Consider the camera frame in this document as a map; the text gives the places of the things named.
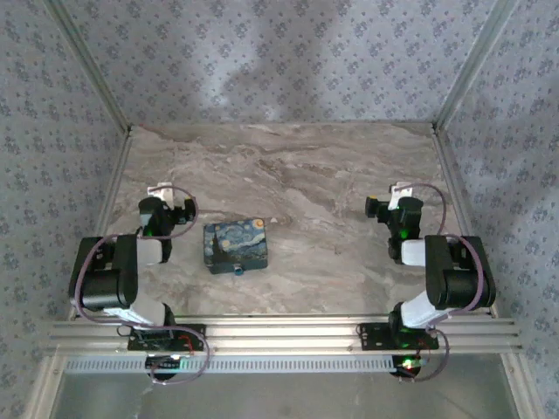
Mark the starry night print box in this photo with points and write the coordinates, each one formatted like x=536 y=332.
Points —
x=233 y=244

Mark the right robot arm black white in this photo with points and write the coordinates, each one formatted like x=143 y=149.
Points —
x=458 y=279

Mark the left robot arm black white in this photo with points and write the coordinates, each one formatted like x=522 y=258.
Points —
x=102 y=283

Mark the right controller board green light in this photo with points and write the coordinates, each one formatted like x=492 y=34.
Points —
x=408 y=364

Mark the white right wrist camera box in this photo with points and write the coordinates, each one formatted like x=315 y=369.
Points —
x=399 y=191

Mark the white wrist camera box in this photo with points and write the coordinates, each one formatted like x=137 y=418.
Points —
x=159 y=191
x=399 y=191

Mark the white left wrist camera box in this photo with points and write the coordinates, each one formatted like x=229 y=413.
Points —
x=159 y=191

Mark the aluminium front rail beam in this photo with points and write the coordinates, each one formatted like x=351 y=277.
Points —
x=284 y=334

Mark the aluminium frame post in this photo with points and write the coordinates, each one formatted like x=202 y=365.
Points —
x=87 y=65
x=476 y=65

